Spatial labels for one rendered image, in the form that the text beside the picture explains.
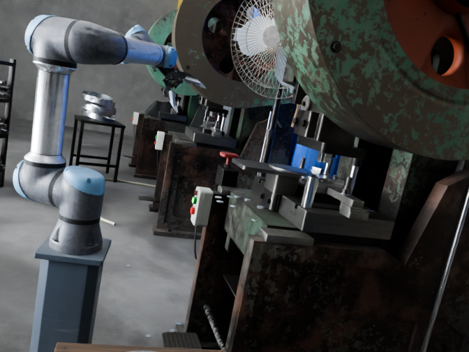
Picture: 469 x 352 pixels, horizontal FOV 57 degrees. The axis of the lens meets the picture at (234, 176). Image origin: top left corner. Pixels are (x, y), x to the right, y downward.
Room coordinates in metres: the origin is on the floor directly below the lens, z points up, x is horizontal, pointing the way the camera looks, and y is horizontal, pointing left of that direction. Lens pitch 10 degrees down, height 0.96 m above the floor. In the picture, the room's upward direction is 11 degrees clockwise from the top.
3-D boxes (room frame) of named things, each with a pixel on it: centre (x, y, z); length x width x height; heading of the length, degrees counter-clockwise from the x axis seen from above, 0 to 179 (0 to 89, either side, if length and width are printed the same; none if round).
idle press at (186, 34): (3.17, -0.10, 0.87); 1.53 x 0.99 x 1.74; 106
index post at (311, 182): (1.21, -0.22, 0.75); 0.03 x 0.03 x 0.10; 18
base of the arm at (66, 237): (1.22, 0.43, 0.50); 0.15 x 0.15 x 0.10
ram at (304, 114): (1.40, -0.25, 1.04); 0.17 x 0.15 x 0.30; 108
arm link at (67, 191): (1.22, 0.43, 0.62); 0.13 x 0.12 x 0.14; 77
